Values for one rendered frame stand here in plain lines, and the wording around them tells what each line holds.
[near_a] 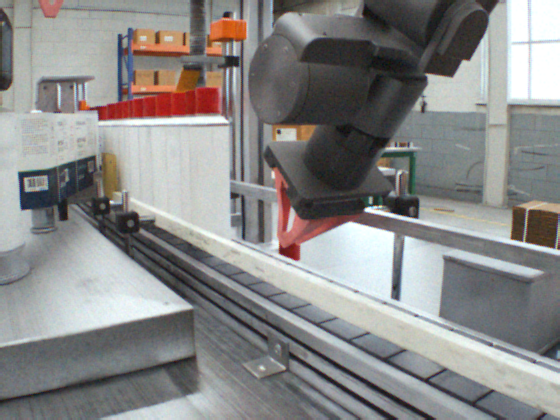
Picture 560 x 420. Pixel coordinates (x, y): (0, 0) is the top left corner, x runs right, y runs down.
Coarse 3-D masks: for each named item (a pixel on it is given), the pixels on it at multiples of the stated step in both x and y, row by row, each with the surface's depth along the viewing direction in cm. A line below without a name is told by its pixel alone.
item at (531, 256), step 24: (240, 192) 63; (264, 192) 58; (360, 216) 45; (384, 216) 42; (432, 240) 38; (456, 240) 36; (480, 240) 34; (504, 240) 33; (528, 264) 31; (552, 264) 29
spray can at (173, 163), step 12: (180, 96) 67; (180, 108) 68; (168, 120) 68; (180, 120) 67; (168, 132) 68; (168, 144) 68; (168, 156) 69; (168, 168) 69; (168, 180) 70; (168, 192) 70; (180, 192) 69; (168, 204) 70; (180, 204) 69; (180, 216) 70
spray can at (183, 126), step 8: (192, 96) 63; (192, 104) 63; (192, 112) 64; (184, 120) 64; (184, 128) 63; (184, 136) 64; (184, 144) 64; (184, 152) 64; (184, 160) 64; (184, 168) 65; (184, 176) 65; (184, 184) 65; (184, 192) 65; (184, 200) 66; (184, 208) 66; (184, 216) 66
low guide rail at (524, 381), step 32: (160, 224) 68; (224, 256) 52; (256, 256) 47; (288, 288) 42; (320, 288) 38; (352, 320) 36; (384, 320) 33; (416, 320) 31; (416, 352) 31; (448, 352) 28; (480, 352) 26; (512, 384) 25; (544, 384) 23
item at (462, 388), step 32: (192, 256) 60; (256, 288) 48; (352, 288) 48; (320, 320) 40; (384, 352) 34; (512, 352) 33; (448, 384) 29; (480, 384) 29; (512, 416) 25; (544, 416) 25
